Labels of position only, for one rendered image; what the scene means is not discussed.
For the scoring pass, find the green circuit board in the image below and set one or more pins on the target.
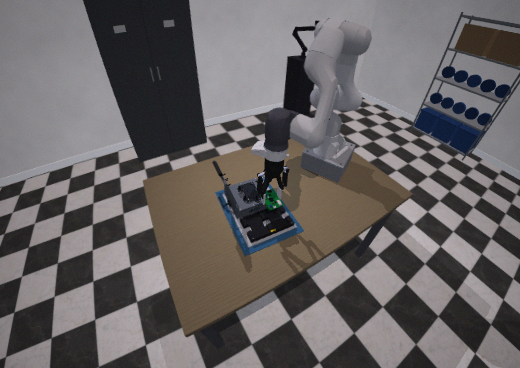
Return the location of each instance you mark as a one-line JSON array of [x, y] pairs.
[[272, 201]]

